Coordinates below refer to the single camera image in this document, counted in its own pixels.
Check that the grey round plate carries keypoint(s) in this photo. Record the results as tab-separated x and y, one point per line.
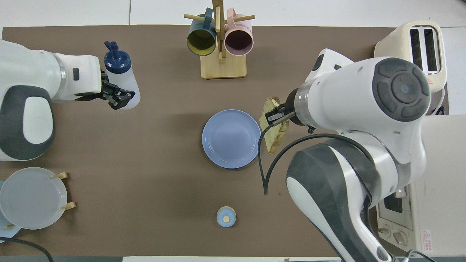
32	198

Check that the toasted bread slice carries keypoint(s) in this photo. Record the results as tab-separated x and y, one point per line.
275	140

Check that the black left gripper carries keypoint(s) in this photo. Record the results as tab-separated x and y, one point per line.
106	89

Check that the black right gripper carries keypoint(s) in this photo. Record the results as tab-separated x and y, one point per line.
290	102

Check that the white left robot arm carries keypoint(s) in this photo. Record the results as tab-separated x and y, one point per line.
32	120

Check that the light blue round plate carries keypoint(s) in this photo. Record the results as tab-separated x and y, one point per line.
7	234

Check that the teal mug with yellow inside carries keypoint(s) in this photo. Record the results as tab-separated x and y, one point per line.
201	42

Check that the cream two-slot toaster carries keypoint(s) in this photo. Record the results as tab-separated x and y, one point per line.
400	47

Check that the wooden mug rack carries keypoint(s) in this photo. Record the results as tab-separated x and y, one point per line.
222	67

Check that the seasoning bottle with blue cap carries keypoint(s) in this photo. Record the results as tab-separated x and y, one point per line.
122	78

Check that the pink mug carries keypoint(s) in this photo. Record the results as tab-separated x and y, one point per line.
238	42

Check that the small blue call bell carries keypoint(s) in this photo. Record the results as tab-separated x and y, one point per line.
226	217

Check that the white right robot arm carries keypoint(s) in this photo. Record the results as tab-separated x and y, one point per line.
364	109

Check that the wooden plate rack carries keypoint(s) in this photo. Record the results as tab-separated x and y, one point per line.
63	175

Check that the brown table mat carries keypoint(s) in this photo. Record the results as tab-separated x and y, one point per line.
145	163

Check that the white toaster oven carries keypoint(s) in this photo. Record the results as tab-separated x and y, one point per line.
444	182

